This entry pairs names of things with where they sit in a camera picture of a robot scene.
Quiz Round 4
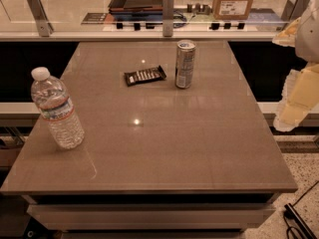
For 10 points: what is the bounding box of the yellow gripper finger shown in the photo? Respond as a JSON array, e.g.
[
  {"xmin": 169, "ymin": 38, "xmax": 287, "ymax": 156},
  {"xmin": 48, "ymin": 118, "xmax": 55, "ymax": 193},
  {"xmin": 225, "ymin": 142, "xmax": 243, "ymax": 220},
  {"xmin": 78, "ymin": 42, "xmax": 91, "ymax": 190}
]
[
  {"xmin": 272, "ymin": 18, "xmax": 300, "ymax": 48},
  {"xmin": 273, "ymin": 64, "xmax": 319, "ymax": 132}
]

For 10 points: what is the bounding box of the silver Red Bull can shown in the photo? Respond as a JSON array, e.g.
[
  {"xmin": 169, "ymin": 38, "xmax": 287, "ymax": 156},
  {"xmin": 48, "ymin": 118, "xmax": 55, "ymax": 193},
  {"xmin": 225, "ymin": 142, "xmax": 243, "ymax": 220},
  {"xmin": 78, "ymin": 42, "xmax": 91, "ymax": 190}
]
[{"xmin": 175, "ymin": 40, "xmax": 196, "ymax": 89}]

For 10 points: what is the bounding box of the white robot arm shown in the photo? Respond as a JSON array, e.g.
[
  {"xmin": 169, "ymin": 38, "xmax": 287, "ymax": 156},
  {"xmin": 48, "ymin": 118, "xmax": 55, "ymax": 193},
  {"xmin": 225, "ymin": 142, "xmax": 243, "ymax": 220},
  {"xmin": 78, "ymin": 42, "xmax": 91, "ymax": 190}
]
[{"xmin": 272, "ymin": 0, "xmax": 319, "ymax": 131}]

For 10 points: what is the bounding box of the clear plastic water bottle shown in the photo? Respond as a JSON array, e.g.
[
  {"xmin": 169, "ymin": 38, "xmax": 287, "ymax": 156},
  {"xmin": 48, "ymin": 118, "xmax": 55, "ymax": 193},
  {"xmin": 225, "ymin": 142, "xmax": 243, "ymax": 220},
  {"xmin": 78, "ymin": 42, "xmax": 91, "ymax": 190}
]
[{"xmin": 31, "ymin": 67, "xmax": 85, "ymax": 149}]

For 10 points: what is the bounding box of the cardboard box with label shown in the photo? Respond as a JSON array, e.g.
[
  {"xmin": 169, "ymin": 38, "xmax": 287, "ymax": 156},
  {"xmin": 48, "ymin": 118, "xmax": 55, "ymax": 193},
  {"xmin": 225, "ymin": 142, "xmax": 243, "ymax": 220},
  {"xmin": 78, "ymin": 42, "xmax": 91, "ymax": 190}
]
[{"xmin": 212, "ymin": 0, "xmax": 253, "ymax": 20}]

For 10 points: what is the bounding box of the black device on floor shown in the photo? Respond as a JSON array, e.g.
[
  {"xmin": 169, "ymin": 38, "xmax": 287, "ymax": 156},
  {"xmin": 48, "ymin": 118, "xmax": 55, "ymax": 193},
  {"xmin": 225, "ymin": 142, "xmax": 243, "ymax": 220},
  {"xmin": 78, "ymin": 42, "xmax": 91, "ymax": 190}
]
[{"xmin": 284, "ymin": 203, "xmax": 318, "ymax": 239}]

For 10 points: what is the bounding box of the dark chocolate bar wrapper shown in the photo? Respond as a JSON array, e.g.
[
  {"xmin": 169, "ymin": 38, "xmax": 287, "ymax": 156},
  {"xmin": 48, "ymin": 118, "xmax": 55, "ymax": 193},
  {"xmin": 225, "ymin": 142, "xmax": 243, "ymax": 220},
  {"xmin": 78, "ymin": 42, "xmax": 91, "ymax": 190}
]
[{"xmin": 124, "ymin": 66, "xmax": 166, "ymax": 87}]

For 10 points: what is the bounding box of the right metal glass bracket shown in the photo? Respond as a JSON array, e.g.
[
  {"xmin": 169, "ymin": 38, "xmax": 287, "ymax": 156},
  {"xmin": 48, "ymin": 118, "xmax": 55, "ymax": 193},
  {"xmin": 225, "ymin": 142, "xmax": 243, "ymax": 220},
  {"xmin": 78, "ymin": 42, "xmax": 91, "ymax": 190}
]
[{"xmin": 281, "ymin": 0, "xmax": 310, "ymax": 22}]

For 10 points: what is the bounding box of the metal glass bracket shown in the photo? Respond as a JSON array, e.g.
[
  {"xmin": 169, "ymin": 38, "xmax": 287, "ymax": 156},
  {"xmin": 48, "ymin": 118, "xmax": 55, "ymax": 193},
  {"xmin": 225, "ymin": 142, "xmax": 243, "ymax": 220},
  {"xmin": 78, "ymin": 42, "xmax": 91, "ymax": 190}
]
[
  {"xmin": 281, "ymin": 0, "xmax": 310, "ymax": 22},
  {"xmin": 27, "ymin": 0, "xmax": 54, "ymax": 37},
  {"xmin": 162, "ymin": 0, "xmax": 174, "ymax": 37}
]

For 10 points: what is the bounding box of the middle metal glass bracket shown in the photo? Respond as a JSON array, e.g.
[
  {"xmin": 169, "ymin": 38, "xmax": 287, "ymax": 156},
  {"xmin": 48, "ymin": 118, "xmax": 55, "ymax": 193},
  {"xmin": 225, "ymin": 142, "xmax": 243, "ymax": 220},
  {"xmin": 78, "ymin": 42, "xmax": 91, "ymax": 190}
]
[{"xmin": 162, "ymin": 0, "xmax": 174, "ymax": 37}]

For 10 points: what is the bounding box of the left metal glass bracket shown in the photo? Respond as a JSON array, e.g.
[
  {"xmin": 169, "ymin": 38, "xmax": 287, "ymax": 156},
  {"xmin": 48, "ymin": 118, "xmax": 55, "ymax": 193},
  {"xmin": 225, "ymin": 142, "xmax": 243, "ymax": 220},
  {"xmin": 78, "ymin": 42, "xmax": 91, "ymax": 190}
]
[{"xmin": 27, "ymin": 0, "xmax": 54, "ymax": 37}]

